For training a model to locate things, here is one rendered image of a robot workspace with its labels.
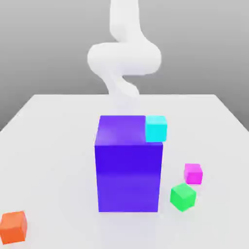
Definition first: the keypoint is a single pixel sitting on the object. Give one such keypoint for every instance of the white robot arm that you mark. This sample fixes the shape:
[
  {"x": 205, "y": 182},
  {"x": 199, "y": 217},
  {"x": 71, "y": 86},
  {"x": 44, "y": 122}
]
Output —
[{"x": 124, "y": 58}]

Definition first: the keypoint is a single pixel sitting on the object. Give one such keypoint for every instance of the small cyan cube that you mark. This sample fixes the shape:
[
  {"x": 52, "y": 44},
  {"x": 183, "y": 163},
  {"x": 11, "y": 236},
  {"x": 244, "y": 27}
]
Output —
[{"x": 156, "y": 128}]

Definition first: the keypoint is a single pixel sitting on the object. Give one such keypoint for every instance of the small magenta cube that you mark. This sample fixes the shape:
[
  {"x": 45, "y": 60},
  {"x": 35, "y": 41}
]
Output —
[{"x": 193, "y": 174}]

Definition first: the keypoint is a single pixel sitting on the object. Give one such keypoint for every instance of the small green cube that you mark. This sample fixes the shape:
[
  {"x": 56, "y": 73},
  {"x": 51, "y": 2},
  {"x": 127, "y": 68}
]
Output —
[{"x": 182, "y": 196}]

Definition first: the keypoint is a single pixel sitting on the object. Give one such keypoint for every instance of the small orange cube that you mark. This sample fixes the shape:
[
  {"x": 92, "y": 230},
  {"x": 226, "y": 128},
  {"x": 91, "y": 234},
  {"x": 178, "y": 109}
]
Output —
[{"x": 13, "y": 227}]

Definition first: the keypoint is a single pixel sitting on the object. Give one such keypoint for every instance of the large purple box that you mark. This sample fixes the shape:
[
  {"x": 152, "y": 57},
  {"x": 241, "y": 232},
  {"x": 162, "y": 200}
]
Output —
[{"x": 128, "y": 175}]

